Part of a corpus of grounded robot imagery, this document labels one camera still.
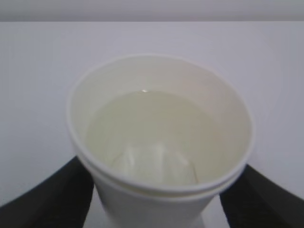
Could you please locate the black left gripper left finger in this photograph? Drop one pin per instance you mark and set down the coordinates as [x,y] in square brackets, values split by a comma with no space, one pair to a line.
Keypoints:
[61,201]

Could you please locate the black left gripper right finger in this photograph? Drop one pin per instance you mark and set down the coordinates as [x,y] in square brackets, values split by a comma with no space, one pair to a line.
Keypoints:
[254,201]

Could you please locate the white paper cup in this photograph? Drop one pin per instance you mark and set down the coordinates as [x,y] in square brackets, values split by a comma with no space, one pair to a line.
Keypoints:
[160,136]

